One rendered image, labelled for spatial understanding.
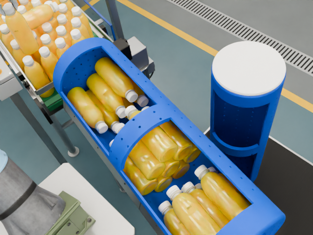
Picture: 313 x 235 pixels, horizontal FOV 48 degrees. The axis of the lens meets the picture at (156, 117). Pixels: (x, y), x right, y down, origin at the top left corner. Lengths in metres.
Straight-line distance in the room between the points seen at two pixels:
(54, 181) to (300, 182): 1.47
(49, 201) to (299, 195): 1.53
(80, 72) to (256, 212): 0.83
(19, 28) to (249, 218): 1.06
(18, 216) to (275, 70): 1.01
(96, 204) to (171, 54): 2.04
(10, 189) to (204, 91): 1.97
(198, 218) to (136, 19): 2.51
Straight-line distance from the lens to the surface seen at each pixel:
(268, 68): 1.42
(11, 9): 1.45
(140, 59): 1.79
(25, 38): 1.51
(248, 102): 1.36
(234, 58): 1.44
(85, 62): 1.38
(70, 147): 2.43
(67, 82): 1.39
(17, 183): 0.89
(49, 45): 1.59
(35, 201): 0.90
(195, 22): 3.17
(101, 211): 1.03
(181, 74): 2.76
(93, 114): 1.27
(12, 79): 1.54
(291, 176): 2.19
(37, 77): 1.55
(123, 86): 1.25
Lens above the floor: 2.09
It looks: 55 degrees down
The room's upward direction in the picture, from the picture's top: 12 degrees counter-clockwise
